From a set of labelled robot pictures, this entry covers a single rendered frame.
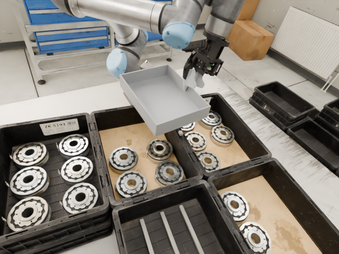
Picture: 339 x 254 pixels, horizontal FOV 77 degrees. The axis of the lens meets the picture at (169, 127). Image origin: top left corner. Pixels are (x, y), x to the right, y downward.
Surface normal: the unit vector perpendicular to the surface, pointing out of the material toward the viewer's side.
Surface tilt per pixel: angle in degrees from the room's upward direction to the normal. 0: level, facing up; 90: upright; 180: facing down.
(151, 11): 51
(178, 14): 36
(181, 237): 0
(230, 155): 0
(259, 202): 0
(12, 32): 90
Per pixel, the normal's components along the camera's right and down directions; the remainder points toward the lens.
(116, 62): -0.54, -0.18
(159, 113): 0.11, -0.68
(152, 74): 0.51, 0.66
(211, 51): -0.76, 0.15
